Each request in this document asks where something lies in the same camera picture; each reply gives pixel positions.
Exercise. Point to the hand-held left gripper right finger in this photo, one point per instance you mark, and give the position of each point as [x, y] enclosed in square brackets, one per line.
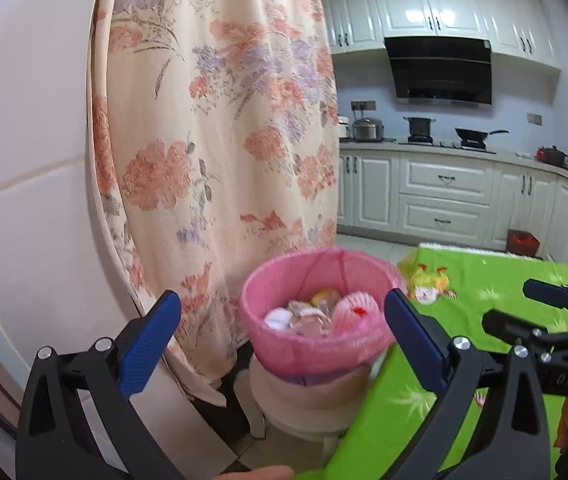
[414, 340]

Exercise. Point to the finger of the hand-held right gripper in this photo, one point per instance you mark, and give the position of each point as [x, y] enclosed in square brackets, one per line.
[546, 292]
[509, 330]

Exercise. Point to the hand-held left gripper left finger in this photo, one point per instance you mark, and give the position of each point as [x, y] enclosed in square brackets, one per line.
[148, 345]

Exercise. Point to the pink foam fruit net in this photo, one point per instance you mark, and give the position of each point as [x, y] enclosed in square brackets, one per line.
[356, 312]

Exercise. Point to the pink-bagged trash bin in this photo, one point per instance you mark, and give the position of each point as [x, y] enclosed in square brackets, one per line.
[314, 355]

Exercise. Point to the white tissue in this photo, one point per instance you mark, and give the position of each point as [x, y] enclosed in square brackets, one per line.
[278, 319]

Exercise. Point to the person's left hand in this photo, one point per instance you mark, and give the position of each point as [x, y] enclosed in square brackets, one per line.
[261, 474]

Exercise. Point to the red floor bin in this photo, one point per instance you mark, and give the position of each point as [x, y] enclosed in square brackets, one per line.
[523, 242]

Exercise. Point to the green printed tablecloth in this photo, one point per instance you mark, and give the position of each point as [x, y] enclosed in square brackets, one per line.
[489, 270]

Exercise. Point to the white plastic stool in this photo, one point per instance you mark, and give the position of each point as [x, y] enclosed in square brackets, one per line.
[304, 410]

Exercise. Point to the black clay pot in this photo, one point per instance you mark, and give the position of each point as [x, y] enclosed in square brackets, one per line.
[553, 156]

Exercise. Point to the white lower cabinets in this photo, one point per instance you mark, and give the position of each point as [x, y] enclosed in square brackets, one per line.
[444, 180]

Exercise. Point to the white cabinets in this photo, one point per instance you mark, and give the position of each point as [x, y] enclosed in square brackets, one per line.
[439, 10]
[444, 180]

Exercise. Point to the black frying pan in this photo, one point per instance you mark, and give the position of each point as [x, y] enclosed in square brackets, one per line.
[471, 136]

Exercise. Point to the gas stove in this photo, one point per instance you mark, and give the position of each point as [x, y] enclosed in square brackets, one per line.
[444, 144]

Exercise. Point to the black stock pot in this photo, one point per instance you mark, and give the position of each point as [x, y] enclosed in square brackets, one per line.
[420, 126]

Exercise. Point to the silver pressure cooker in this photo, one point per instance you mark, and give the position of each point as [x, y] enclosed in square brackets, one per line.
[368, 130]

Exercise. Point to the floral curtain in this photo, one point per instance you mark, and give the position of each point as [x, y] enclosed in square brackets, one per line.
[213, 135]

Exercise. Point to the white rice cooker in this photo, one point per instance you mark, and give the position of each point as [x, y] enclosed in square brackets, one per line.
[344, 129]

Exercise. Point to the black range hood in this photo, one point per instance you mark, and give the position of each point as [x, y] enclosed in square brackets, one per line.
[439, 67]

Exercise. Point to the white upper cabinets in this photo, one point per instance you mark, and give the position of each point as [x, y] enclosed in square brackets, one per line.
[439, 10]

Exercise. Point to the wall outlet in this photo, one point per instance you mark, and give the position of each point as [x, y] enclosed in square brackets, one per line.
[364, 106]
[535, 119]

